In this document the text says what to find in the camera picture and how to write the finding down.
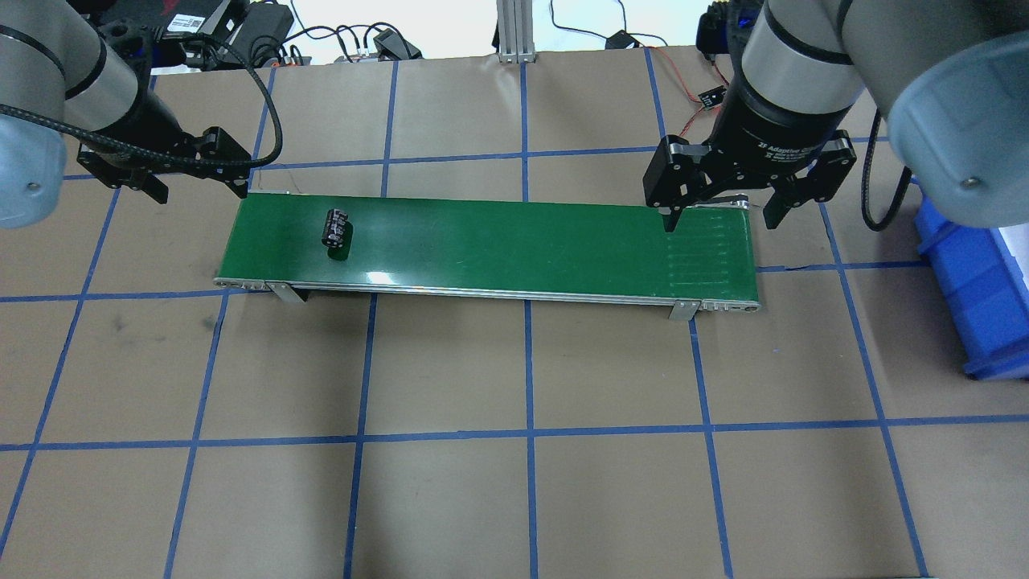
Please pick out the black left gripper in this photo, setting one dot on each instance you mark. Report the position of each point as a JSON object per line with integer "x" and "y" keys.
{"x": 151, "y": 122}

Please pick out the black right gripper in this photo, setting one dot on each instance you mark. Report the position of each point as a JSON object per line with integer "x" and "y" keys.
{"x": 764, "y": 129}

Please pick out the black cylindrical capacitor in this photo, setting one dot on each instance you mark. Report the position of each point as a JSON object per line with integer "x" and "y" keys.
{"x": 335, "y": 229}

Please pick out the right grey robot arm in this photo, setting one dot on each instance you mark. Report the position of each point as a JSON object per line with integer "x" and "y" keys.
{"x": 949, "y": 78}

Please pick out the green conveyor belt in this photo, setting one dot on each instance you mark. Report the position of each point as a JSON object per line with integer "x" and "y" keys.
{"x": 565, "y": 252}

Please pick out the black laptop computer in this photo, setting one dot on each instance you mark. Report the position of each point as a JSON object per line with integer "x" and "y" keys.
{"x": 221, "y": 19}

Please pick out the black power brick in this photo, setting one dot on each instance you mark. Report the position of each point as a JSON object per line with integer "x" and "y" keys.
{"x": 258, "y": 30}

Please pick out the black power adapter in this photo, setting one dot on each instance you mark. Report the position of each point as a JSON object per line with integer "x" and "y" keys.
{"x": 621, "y": 40}

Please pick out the blue plastic bin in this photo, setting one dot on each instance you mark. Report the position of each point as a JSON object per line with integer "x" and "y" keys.
{"x": 982, "y": 273}

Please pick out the aluminium frame post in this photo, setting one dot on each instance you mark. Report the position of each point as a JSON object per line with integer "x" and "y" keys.
{"x": 515, "y": 33}

